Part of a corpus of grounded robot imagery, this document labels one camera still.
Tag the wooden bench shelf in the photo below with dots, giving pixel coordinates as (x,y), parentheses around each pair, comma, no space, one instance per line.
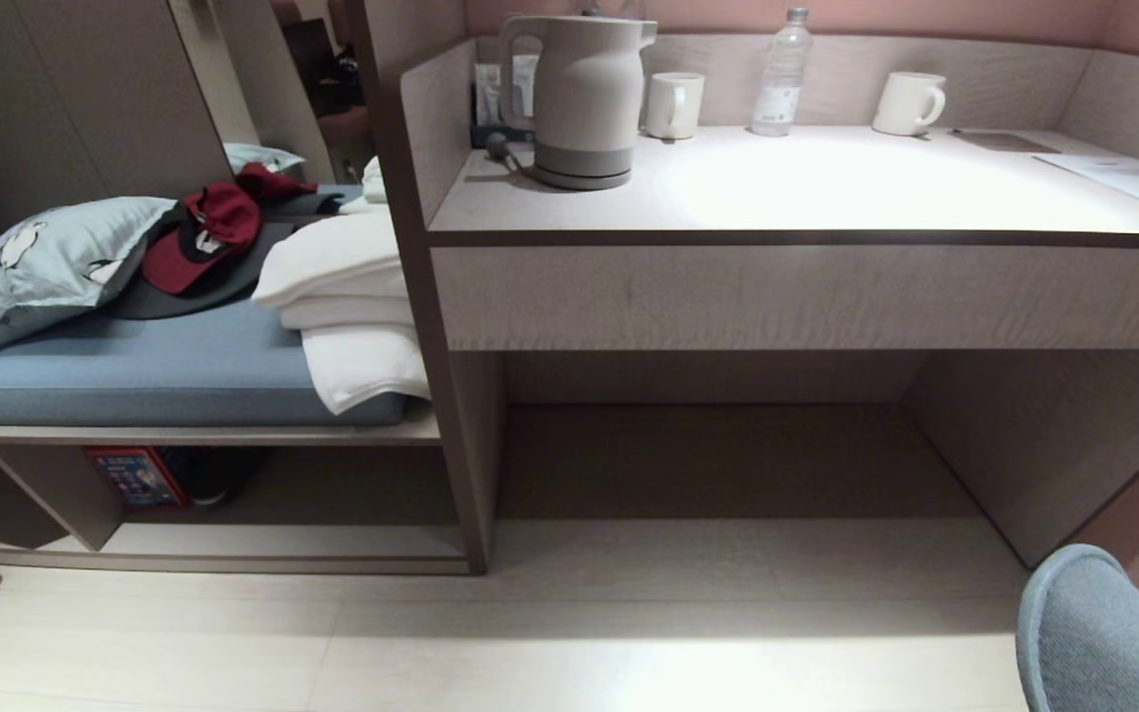
(204,494)

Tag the folded white towel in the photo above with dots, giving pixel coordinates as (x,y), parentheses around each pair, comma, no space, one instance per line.
(352,297)

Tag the light wooden desk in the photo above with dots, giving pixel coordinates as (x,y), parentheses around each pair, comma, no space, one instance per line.
(807,287)

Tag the white electric kettle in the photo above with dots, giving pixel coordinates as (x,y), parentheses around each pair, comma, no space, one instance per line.
(589,89)

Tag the white sachet holder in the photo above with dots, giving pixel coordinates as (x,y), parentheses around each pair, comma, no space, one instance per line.
(505,94)

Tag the white ceramic mug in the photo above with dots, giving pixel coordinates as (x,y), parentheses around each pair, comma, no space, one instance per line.
(673,105)
(909,103)

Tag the dark grey garment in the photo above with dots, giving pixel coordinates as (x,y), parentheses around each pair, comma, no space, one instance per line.
(233,272)

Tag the clear plastic water bottle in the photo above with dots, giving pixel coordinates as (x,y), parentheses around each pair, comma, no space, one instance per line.
(783,79)

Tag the dark red cap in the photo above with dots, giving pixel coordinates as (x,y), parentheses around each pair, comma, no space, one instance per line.
(204,242)

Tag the blue seat cushion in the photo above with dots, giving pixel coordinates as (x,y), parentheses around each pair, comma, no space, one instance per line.
(164,371)

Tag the red and blue box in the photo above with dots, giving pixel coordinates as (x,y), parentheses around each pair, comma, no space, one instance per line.
(137,477)

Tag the light blue patterned pillow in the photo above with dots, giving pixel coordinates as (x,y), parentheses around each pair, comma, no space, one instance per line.
(26,272)

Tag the white paper sheet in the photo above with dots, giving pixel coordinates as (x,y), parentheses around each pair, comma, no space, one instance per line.
(1128,180)

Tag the grey blue slipper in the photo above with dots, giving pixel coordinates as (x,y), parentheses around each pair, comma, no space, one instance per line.
(1098,643)

